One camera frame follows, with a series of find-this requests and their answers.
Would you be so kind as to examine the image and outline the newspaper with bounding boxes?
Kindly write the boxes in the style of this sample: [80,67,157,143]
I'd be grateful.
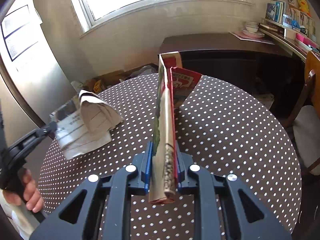
[50,90,123,160]

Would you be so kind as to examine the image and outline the brown paper food bag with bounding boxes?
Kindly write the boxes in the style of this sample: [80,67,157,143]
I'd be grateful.
[149,51,202,205]

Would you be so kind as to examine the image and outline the person's left hand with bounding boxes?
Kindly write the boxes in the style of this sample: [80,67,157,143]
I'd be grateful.
[3,169,44,213]

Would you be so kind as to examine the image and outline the brown polka dot tablecloth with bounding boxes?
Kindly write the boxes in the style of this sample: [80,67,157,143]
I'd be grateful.
[39,73,302,239]

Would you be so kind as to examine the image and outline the brown cardboard box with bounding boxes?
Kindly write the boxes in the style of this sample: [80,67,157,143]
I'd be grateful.
[82,63,158,94]

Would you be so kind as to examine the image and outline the silver double-door refrigerator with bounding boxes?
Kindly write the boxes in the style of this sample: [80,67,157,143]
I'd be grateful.
[0,0,75,145]

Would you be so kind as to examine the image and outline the wooden chair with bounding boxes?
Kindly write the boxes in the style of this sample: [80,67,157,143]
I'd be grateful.
[282,50,319,176]

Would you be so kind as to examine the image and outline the dark wooden cabinet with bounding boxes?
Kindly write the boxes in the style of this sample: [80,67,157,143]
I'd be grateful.
[159,33,305,119]

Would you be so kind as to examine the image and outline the stacked bowls on cabinet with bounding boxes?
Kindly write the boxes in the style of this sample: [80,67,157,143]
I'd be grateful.
[242,22,265,39]

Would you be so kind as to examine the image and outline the books on shelf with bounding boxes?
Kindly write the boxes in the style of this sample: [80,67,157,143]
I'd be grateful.
[265,0,319,47]

